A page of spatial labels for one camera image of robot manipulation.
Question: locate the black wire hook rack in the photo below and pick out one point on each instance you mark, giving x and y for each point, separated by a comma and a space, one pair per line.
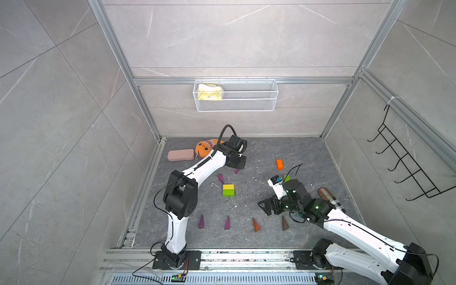
404, 159

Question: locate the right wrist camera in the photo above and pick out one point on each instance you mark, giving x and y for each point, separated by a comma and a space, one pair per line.
276, 183

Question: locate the reddish brown wedge block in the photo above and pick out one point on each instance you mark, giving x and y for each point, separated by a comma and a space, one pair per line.
256, 226

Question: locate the plaid brown cylinder case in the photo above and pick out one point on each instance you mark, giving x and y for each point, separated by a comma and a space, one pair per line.
328, 196

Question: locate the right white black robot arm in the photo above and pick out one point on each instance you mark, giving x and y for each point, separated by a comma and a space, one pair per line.
379, 258

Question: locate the orange rectangular block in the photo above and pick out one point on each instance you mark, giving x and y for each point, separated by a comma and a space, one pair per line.
279, 164

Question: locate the dark brown wedge block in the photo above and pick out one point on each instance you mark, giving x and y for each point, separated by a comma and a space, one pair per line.
284, 224

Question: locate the white wire wall basket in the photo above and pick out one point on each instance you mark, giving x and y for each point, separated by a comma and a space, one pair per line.
240, 95

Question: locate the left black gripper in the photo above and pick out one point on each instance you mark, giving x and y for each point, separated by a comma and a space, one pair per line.
241, 165

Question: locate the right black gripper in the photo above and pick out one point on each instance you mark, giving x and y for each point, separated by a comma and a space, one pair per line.
273, 200

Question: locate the yellow white cloth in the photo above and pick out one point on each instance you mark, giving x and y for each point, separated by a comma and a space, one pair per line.
209, 92

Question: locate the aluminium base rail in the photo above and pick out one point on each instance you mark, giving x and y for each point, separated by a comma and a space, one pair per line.
141, 266

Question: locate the green rectangular block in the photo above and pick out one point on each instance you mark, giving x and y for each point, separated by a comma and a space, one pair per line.
228, 192

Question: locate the pink rectangular case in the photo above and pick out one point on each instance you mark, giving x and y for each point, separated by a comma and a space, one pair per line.
181, 155

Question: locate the orange fish plush toy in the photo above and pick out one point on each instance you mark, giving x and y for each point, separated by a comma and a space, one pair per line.
203, 148

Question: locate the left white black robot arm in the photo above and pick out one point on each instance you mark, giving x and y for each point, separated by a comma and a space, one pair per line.
181, 194

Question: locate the yellow rectangular block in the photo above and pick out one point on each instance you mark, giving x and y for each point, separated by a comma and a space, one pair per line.
228, 187

